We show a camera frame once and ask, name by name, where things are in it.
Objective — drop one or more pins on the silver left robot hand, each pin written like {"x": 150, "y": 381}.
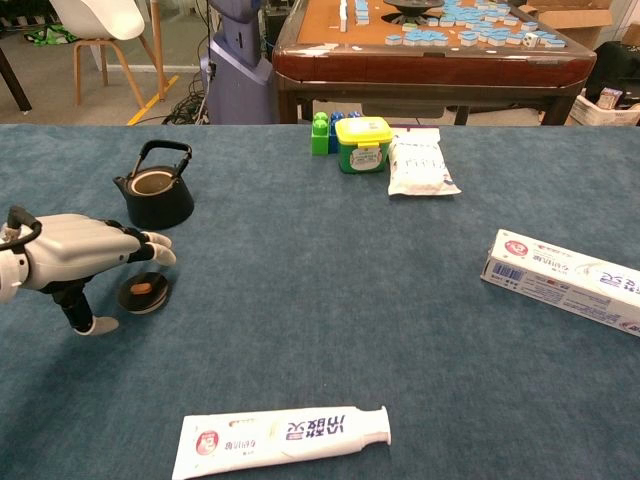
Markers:
{"x": 80, "y": 245}

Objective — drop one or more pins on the black lid with orange knob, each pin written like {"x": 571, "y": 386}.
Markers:
{"x": 152, "y": 301}

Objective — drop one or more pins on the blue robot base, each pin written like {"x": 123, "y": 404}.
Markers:
{"x": 235, "y": 90}

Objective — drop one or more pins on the black cast iron teapot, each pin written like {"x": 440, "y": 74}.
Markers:
{"x": 160, "y": 210}

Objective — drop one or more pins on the teal blue carpeted table top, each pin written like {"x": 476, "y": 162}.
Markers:
{"x": 300, "y": 300}

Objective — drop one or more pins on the green tub with yellow lid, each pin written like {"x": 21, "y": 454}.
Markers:
{"x": 360, "y": 150}

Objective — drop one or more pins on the green bag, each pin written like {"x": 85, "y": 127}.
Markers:
{"x": 50, "y": 36}

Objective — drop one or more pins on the white chair with wooden legs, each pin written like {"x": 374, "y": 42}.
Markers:
{"x": 95, "y": 20}

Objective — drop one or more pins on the green building block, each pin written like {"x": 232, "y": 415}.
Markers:
{"x": 319, "y": 140}

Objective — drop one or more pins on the blue building block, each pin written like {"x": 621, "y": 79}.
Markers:
{"x": 333, "y": 131}

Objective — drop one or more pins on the white toothpaste tube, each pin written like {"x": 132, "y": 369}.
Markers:
{"x": 280, "y": 440}

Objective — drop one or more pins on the white wet wipes pack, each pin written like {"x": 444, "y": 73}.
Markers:
{"x": 417, "y": 170}

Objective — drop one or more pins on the brown mahjong table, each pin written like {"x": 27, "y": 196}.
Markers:
{"x": 425, "y": 65}

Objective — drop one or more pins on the black mahjong centre dish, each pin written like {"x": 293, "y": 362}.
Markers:
{"x": 412, "y": 7}

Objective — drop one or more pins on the white toothpaste box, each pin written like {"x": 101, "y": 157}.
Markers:
{"x": 550, "y": 280}

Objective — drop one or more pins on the white dice tile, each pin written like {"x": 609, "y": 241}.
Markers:
{"x": 531, "y": 40}

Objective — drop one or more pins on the white plastic basket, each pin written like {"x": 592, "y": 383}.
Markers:
{"x": 600, "y": 117}

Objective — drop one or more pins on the brown cardboard box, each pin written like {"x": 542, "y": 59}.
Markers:
{"x": 575, "y": 20}

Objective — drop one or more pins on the black bag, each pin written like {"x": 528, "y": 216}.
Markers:
{"x": 615, "y": 65}

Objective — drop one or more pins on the light wooden post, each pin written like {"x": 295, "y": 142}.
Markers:
{"x": 157, "y": 50}

